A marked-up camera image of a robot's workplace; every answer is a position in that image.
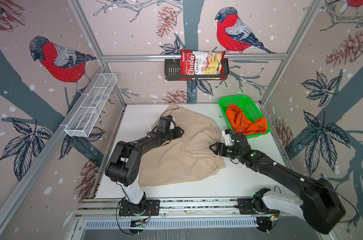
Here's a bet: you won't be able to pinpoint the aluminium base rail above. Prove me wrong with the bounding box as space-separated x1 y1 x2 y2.
74 197 292 232

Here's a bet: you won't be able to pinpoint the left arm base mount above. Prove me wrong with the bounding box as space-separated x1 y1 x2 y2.
117 194 160 217

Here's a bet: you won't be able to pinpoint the beige shorts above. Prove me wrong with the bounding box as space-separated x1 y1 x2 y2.
138 104 226 187

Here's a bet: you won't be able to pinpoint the horizontal aluminium frame bar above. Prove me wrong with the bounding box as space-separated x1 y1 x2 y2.
101 53 288 63

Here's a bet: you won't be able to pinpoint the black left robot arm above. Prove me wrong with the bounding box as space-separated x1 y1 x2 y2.
104 127 184 187

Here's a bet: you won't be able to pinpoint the white wire mesh shelf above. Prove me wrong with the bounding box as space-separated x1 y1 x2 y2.
64 73 117 138

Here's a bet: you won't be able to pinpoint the green plastic basket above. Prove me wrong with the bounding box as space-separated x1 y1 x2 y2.
219 95 271 138

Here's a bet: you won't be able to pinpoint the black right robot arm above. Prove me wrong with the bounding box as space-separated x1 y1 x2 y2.
210 134 346 235

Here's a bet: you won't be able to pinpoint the black wall basket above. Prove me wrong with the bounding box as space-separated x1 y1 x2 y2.
164 58 230 81

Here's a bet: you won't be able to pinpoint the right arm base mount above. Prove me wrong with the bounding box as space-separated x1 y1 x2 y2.
237 188 280 215

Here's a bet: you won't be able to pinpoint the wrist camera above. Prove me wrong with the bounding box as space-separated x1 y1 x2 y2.
222 129 234 146
156 115 173 134

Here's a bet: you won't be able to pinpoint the orange shorts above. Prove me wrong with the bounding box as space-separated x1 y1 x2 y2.
226 104 268 136

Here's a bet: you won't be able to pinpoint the red cassava chips bag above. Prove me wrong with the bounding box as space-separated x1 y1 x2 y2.
179 50 226 76

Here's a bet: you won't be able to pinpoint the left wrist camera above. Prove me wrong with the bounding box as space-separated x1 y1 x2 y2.
156 115 173 134

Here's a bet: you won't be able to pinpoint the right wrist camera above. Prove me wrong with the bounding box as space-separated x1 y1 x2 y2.
222 129 234 146

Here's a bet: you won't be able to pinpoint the aluminium frame corner post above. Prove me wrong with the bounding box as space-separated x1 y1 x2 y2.
67 0 127 107

